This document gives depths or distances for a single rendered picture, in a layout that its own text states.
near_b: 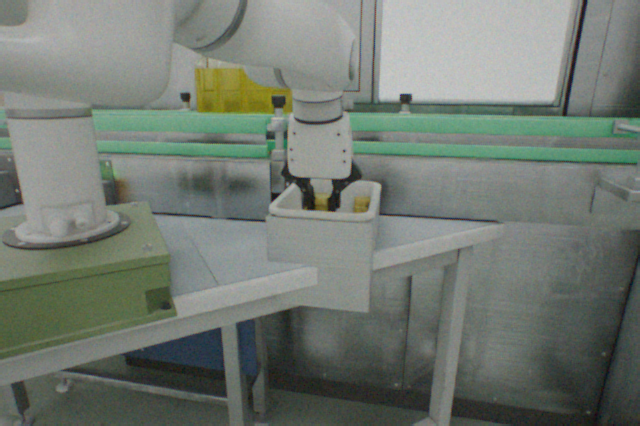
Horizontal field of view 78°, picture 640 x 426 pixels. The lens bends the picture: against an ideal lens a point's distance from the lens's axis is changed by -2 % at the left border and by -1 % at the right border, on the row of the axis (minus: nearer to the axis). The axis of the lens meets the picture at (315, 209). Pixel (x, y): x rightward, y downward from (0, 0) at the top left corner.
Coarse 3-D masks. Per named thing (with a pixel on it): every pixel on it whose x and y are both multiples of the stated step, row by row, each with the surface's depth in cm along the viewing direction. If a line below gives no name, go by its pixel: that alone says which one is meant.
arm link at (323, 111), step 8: (344, 96) 59; (296, 104) 58; (304, 104) 57; (312, 104) 56; (320, 104) 56; (328, 104) 56; (336, 104) 57; (344, 104) 58; (352, 104) 59; (296, 112) 58; (304, 112) 57; (312, 112) 57; (320, 112) 57; (328, 112) 57; (336, 112) 58; (304, 120) 58; (312, 120) 57; (320, 120) 57; (328, 120) 58
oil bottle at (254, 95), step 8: (248, 80) 90; (248, 88) 90; (256, 88) 90; (264, 88) 90; (248, 96) 91; (256, 96) 90; (264, 96) 90; (248, 104) 91; (256, 104) 91; (264, 104) 91; (248, 112) 92; (256, 112) 91; (264, 112) 91
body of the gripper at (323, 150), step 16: (304, 128) 60; (320, 128) 59; (336, 128) 59; (288, 144) 62; (304, 144) 61; (320, 144) 61; (336, 144) 60; (288, 160) 64; (304, 160) 63; (320, 160) 62; (336, 160) 62; (304, 176) 65; (320, 176) 64; (336, 176) 64
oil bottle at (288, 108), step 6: (270, 90) 89; (276, 90) 89; (282, 90) 89; (288, 90) 89; (270, 96) 90; (288, 96) 89; (270, 102) 90; (288, 102) 89; (270, 108) 90; (288, 108) 90
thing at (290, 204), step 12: (312, 180) 83; (324, 180) 83; (288, 192) 74; (300, 192) 82; (324, 192) 83; (348, 192) 82; (360, 192) 82; (372, 192) 81; (276, 204) 67; (288, 204) 73; (300, 204) 82; (348, 204) 83; (372, 204) 66; (276, 216) 66; (288, 216) 65; (300, 216) 63; (312, 216) 63; (324, 216) 62; (336, 216) 62; (348, 216) 61; (360, 216) 61; (372, 216) 62
